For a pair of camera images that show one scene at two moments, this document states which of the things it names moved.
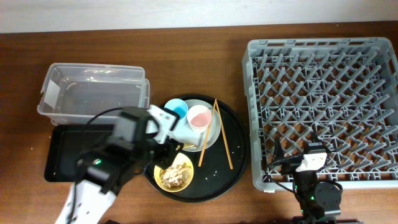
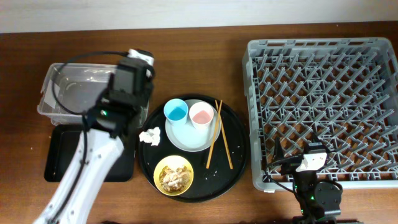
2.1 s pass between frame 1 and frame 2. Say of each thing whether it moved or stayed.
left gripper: moved
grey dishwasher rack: stayed
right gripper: stayed
